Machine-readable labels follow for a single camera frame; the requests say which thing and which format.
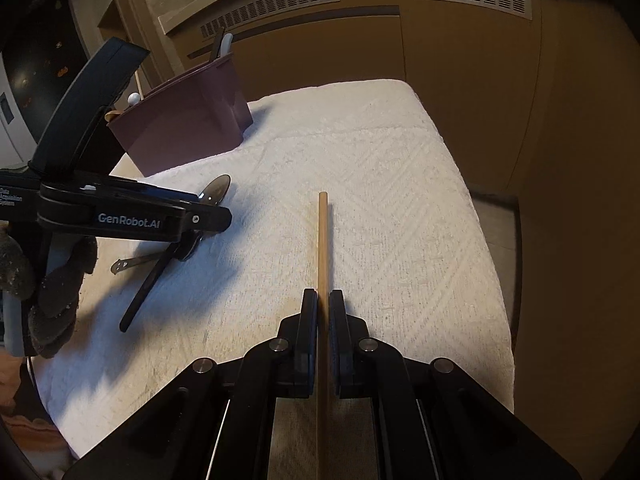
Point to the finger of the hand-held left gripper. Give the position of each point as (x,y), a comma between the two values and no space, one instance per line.
(165,191)
(205,219)

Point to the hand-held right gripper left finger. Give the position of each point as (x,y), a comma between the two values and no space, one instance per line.
(310,345)

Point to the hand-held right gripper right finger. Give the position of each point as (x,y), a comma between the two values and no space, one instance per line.
(339,345)

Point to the wooden spoon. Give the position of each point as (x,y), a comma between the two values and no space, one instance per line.
(114,113)

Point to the purple plastic utensil holder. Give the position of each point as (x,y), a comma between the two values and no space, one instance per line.
(190,110)

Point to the wooden chopstick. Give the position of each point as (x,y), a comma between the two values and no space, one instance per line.
(323,240)

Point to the light blue plastic spoon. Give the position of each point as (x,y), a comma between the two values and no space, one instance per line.
(228,42)

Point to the person's left hand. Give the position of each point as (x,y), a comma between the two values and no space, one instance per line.
(60,300)

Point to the silver ball-topped utensil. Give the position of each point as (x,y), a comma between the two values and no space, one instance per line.
(133,98)

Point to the dark panel with orange spots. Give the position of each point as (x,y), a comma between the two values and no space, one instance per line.
(45,60)

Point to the white textured towel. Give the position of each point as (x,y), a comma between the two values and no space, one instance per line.
(400,210)

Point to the long white vent grille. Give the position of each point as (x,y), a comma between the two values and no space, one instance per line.
(270,7)

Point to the orange round container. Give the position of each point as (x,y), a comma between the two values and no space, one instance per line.
(25,430)

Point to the brown wooden cabinet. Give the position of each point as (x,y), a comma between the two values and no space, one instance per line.
(475,85)

